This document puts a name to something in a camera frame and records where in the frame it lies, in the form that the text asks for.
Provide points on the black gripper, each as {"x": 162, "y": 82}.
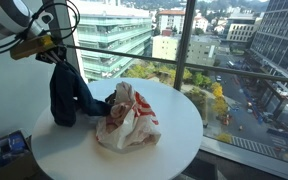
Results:
{"x": 47, "y": 55}

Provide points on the black shirt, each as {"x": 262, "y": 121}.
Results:
{"x": 64, "y": 96}

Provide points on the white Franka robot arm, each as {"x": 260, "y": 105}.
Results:
{"x": 7, "y": 16}

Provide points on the dark brown plush toy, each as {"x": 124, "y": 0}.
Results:
{"x": 110, "y": 98}

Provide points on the cardboard box with blue items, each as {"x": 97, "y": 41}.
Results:
{"x": 12, "y": 145}

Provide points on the white red plastic bag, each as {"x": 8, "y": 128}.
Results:
{"x": 137, "y": 130}

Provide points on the vertical window mullion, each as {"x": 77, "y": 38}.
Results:
{"x": 184, "y": 43}

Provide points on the horizontal window railing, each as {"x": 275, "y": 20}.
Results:
{"x": 237, "y": 71}

